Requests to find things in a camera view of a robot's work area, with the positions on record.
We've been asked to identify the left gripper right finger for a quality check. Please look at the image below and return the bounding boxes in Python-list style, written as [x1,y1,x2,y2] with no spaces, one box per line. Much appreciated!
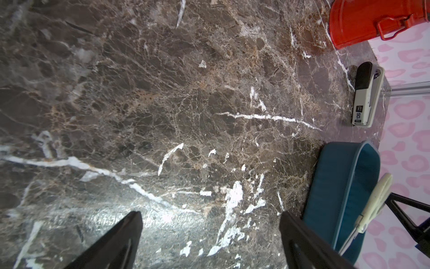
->
[279,211,354,269]

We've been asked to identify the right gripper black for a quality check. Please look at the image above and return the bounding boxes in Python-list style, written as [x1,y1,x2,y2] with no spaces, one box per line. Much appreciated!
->
[385,193,430,258]

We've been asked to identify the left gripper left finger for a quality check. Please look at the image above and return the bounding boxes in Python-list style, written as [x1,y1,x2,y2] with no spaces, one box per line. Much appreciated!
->
[66,211,143,269]

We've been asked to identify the cream handled scissors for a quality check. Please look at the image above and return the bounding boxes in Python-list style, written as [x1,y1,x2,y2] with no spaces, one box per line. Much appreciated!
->
[338,173,393,256]

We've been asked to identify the teal storage box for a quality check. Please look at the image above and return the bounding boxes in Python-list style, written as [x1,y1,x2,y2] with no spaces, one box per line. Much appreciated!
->
[302,141,381,252]

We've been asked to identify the grey stapler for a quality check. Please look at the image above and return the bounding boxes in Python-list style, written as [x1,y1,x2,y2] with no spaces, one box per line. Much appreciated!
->
[352,62,385,128]

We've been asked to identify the red pen holder cup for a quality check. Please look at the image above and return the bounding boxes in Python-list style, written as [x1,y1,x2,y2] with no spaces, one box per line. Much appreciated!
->
[329,0,430,49]

